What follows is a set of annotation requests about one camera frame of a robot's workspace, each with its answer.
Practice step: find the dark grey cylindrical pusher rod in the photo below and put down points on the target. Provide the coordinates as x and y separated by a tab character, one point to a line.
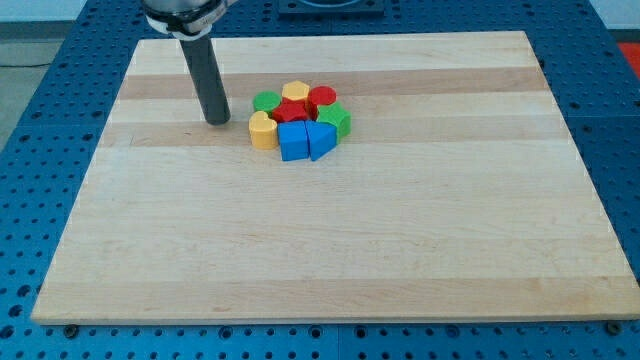
205	74

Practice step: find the yellow heart block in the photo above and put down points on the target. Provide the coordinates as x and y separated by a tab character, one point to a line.
263	131

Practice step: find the red star block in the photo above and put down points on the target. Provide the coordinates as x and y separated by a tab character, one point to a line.
289	112

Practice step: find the green star block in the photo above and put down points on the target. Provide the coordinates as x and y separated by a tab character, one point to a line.
335	114

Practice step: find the green cylinder block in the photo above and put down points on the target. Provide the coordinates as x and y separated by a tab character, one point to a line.
266	101

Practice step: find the yellow hexagon block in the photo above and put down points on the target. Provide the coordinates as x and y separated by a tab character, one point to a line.
295	91

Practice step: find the blue cube block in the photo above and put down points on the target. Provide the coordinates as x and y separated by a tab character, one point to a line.
293	140

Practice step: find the red cylinder block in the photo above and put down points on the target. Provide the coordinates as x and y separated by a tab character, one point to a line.
319	96

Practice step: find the blue triangle block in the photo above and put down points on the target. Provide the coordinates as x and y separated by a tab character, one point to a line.
322	138

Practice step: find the light wooden board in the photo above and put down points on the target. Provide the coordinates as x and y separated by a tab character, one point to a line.
458	196

